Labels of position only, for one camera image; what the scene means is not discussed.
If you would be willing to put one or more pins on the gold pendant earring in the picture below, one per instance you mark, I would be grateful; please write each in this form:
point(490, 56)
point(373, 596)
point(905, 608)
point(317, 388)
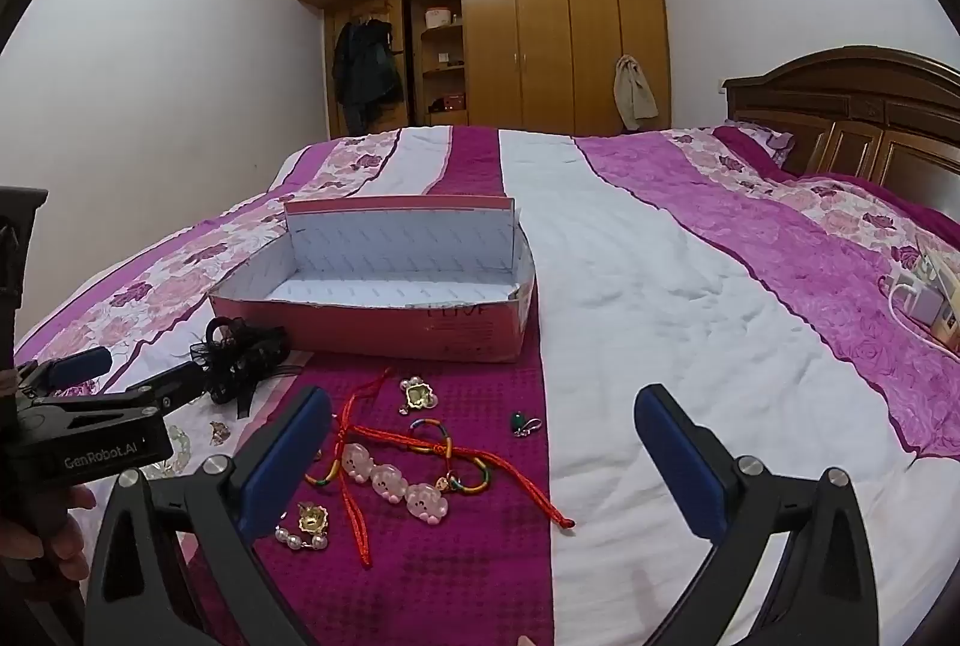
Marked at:
point(417, 395)

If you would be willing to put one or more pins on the chargers and plugs cluster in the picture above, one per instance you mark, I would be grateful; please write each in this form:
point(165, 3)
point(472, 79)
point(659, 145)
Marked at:
point(946, 293)

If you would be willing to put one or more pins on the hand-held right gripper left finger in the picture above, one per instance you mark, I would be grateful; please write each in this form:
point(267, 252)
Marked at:
point(289, 458)

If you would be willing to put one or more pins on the pearl and gold brooch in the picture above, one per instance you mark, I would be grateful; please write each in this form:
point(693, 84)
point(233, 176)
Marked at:
point(309, 520)

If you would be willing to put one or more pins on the dark wooden headboard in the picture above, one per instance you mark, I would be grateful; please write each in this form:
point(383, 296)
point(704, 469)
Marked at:
point(840, 106)

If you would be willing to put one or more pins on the small gold earring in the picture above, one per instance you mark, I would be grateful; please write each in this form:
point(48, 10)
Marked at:
point(219, 432)

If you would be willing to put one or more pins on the red gold tassel ornament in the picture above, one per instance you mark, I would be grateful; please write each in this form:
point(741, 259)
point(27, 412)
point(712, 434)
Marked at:
point(390, 434)

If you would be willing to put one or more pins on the purple floral pillow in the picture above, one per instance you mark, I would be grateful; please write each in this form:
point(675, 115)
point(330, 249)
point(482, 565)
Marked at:
point(757, 140)

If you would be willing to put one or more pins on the red shelf box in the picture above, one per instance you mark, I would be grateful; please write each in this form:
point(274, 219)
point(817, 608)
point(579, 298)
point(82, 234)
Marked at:
point(454, 102)

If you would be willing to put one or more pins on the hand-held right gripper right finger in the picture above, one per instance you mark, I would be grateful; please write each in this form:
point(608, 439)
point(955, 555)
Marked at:
point(682, 466)

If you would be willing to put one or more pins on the person's left hand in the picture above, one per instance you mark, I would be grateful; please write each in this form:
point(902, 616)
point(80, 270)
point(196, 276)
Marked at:
point(52, 537)

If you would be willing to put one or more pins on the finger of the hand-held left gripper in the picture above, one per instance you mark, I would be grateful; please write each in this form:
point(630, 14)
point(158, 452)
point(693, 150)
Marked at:
point(176, 385)
point(75, 366)

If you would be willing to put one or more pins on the wooden wardrobe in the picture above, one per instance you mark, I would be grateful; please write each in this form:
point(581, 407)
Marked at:
point(540, 31)

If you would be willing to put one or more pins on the red cardboard box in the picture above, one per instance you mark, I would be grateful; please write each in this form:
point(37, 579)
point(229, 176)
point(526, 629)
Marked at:
point(390, 323)

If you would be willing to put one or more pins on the dark hanging jackets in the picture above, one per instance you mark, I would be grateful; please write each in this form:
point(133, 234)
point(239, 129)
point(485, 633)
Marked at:
point(364, 69)

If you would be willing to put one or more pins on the black feather hair accessory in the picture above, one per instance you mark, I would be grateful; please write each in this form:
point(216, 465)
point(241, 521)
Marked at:
point(240, 353)

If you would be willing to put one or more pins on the beige hanging bag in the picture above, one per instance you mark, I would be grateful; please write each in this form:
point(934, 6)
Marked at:
point(634, 91)

